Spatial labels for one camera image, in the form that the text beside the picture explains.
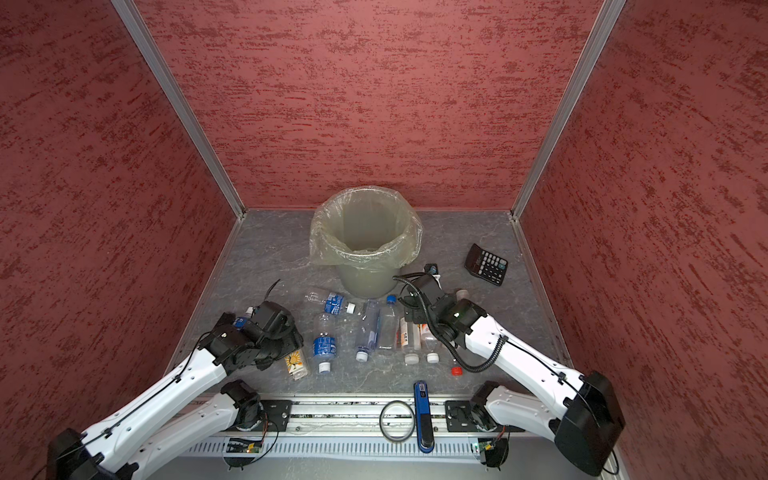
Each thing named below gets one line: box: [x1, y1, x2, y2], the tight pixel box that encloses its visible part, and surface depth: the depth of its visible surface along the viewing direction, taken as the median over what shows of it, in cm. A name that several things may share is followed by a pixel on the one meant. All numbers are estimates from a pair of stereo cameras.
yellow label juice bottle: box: [284, 348, 308, 381], surface depth 79 cm
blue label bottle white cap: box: [313, 313, 337, 374], surface depth 83 cm
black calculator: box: [464, 243, 508, 286], surface depth 105 cm
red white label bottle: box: [420, 324, 442, 364], surface depth 84 cm
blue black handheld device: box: [414, 380, 435, 453], surface depth 74 cm
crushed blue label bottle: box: [304, 292, 357, 319], surface depth 91 cm
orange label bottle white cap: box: [400, 317, 421, 365], surface depth 85 cm
